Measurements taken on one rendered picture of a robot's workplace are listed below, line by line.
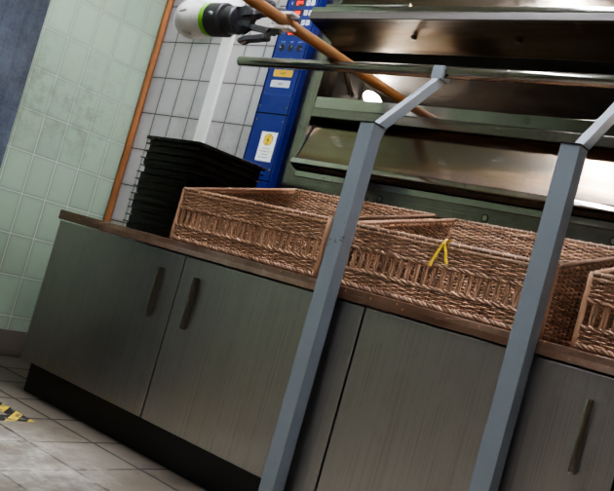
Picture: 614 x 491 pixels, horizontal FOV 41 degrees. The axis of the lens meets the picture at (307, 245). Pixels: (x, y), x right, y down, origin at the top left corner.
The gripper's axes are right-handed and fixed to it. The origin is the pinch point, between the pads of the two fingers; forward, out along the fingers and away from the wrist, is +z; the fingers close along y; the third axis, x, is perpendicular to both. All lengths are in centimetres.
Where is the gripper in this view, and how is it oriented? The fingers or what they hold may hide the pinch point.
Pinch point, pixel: (284, 21)
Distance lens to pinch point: 219.7
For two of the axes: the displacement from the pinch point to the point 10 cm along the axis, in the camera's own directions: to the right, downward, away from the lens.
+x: -5.9, -2.0, -7.8
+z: 7.6, 1.9, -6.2
